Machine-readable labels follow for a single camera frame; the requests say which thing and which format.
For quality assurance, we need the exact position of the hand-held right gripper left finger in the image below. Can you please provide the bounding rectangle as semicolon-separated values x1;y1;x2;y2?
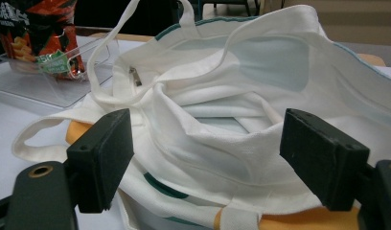
65;107;135;215

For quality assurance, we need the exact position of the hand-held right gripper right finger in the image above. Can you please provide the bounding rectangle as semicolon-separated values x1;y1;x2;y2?
279;107;372;213

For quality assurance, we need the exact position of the white printed tote bag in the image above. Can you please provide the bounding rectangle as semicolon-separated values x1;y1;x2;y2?
11;0;391;230

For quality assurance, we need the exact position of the red snack packet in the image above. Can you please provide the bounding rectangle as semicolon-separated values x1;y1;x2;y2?
0;0;86;81

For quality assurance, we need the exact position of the clear plastic container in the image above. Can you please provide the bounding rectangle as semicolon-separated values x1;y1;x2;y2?
0;33;121;111

